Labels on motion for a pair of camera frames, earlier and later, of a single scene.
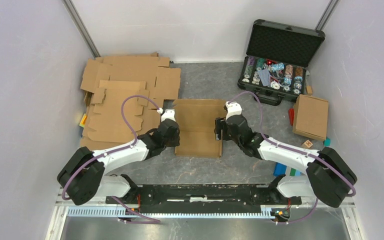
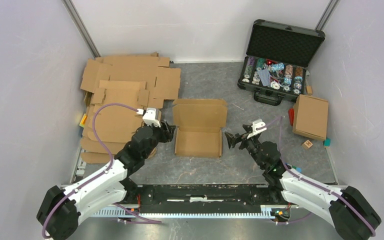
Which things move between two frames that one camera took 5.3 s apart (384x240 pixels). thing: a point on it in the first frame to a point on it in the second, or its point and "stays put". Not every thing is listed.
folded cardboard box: [310, 117] stays put
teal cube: [327, 142] stays put
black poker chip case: [275, 66] stays put
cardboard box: [195, 120] stays put
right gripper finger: [220, 123] to [248, 128]
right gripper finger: [219, 135] to [232, 140]
